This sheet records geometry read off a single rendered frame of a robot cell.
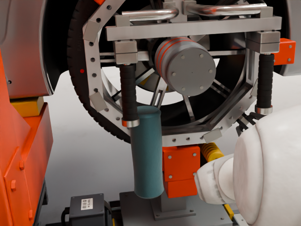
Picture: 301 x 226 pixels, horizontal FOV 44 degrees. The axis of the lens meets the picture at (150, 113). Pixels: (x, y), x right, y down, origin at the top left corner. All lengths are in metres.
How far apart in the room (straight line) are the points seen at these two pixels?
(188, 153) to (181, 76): 0.32
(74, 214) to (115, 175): 1.10
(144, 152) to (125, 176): 1.19
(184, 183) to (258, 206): 0.90
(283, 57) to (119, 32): 0.55
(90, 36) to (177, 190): 0.56
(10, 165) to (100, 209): 0.44
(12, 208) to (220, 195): 0.45
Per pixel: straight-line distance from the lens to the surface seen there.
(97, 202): 1.20
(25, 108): 1.24
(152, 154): 1.03
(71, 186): 2.19
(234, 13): 0.92
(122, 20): 0.86
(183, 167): 1.21
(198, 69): 0.96
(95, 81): 1.08
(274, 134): 0.34
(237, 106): 1.19
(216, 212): 1.50
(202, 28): 0.90
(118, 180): 2.18
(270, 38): 0.93
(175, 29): 0.88
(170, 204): 1.46
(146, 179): 1.07
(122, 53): 0.84
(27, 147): 1.02
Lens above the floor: 1.08
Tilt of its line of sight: 20 degrees down
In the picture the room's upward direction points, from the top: 3 degrees counter-clockwise
